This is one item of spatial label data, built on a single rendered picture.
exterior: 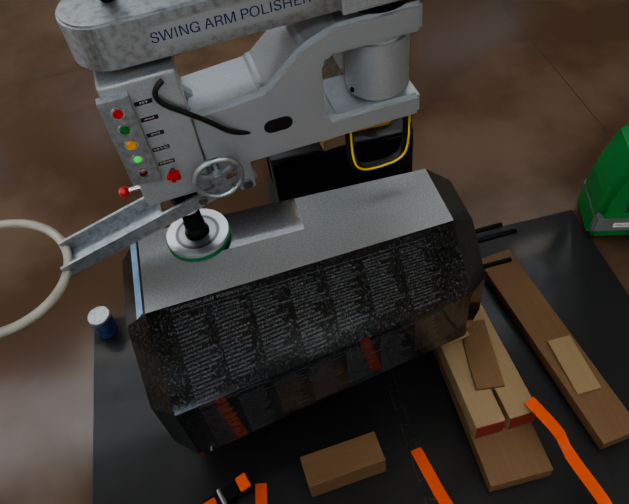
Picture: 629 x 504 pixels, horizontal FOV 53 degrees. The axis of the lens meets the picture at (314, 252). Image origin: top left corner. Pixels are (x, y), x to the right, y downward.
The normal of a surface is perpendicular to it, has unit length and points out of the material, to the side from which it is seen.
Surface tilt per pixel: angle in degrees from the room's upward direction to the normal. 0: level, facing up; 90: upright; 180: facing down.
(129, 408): 0
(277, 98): 90
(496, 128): 0
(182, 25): 90
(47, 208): 0
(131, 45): 90
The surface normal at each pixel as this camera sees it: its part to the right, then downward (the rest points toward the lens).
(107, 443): -0.11, -0.62
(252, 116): 0.30, 0.72
